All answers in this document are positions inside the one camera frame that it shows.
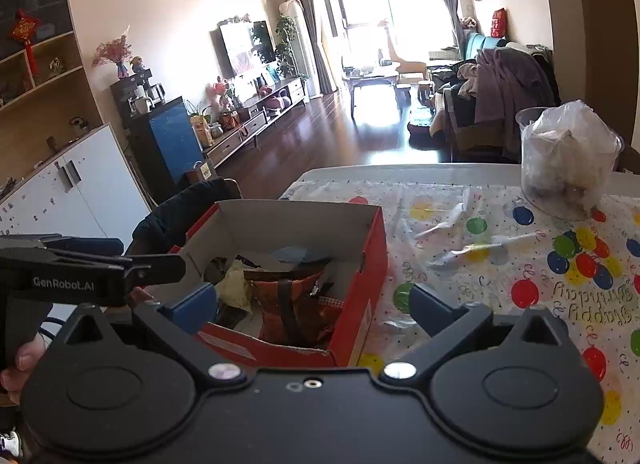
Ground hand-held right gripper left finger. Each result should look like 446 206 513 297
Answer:
50 283 247 386

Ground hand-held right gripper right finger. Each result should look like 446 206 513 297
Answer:
375 285 576 387

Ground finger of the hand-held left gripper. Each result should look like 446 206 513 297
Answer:
0 234 124 258
122 253 187 296

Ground red cardboard box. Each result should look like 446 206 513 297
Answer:
169 199 389 368

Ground red brown snack packet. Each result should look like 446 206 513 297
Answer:
244 264 347 346

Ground person's left hand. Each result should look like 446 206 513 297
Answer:
0 331 47 406

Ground black jacket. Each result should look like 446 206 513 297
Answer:
131 177 242 256

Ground white cabinet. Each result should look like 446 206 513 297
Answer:
0 123 152 246

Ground white plastic wrapper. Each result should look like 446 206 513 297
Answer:
414 188 542 266

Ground brown cardboard box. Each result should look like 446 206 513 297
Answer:
184 160 219 186

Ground black cabinet with blue panel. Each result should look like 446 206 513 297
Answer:
110 69 207 186

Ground yellow paper bag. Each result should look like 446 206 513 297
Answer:
188 113 214 148

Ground white kettle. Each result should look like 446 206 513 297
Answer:
127 94 154 116

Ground black coffee machine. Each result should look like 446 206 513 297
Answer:
111 69 167 118

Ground dark pet bed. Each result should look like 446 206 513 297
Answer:
406 108 439 148

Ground wooden shelf cabinet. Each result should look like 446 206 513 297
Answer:
0 0 102 176

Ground low tv cabinet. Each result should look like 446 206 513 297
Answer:
201 76 309 168

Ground clear plastic tub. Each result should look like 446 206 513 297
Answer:
515 106 624 218

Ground pink flower arrangement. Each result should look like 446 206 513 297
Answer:
204 75 237 121

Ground red flowers in blue vase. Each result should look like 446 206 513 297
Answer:
91 25 134 81

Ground red knot ornament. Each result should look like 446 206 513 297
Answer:
12 8 42 76

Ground crumpled clear plastic bag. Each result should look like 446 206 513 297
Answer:
522 100 622 210

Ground coffee table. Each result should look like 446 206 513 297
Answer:
341 65 402 118

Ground sofa with clothes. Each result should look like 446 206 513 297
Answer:
431 43 562 161

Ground television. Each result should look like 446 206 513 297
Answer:
209 20 277 81

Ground green potted plant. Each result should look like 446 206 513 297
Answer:
274 14 302 81

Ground teal sofa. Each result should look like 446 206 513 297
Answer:
461 31 507 66

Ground white standing air conditioner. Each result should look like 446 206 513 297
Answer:
278 0 319 91

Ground giraffe figure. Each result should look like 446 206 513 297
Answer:
376 18 397 63

